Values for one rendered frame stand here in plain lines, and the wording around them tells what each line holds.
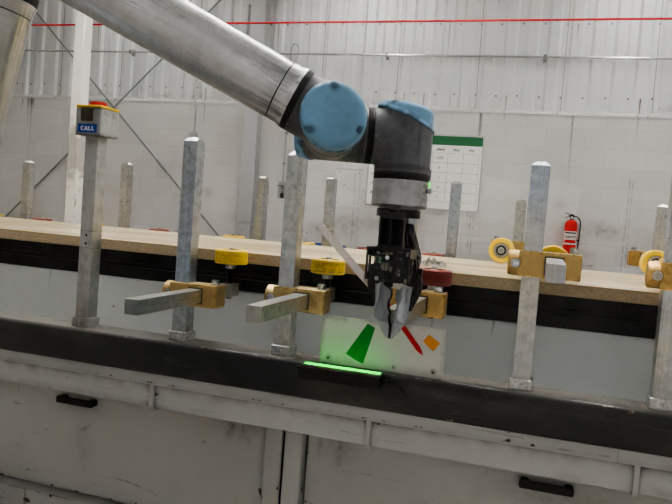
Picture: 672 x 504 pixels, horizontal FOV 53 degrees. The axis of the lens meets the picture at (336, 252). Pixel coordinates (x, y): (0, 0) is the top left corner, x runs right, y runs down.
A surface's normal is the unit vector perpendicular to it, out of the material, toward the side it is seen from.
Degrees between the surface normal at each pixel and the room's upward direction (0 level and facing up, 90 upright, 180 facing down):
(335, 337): 90
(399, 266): 90
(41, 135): 90
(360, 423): 90
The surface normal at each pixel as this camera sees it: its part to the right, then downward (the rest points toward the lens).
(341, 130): 0.11, 0.10
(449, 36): -0.27, 0.03
